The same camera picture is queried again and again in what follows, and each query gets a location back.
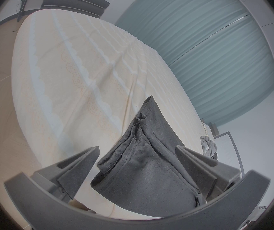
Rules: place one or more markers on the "black shiny garment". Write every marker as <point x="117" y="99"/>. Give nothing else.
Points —
<point x="214" y="156"/>

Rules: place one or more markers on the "black chest of drawers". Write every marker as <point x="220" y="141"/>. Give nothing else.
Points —
<point x="74" y="1"/>

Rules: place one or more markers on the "grey garment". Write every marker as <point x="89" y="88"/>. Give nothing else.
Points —
<point x="208" y="145"/>

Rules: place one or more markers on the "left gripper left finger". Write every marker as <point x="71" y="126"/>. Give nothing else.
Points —
<point x="77" y="169"/>

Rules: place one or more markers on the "white printed pillow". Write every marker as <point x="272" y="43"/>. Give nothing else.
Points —
<point x="206" y="128"/>

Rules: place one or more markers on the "black T-shirt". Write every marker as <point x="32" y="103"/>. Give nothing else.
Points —
<point x="146" y="164"/>

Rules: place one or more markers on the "bed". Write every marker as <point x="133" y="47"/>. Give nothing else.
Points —
<point x="79" y="80"/>

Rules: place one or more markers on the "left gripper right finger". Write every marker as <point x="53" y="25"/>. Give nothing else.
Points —
<point x="204" y="174"/>

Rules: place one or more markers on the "blue-green curtain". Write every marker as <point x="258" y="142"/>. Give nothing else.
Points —
<point x="211" y="56"/>

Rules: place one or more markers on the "grey bedside table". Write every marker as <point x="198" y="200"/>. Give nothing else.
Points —
<point x="215" y="128"/>

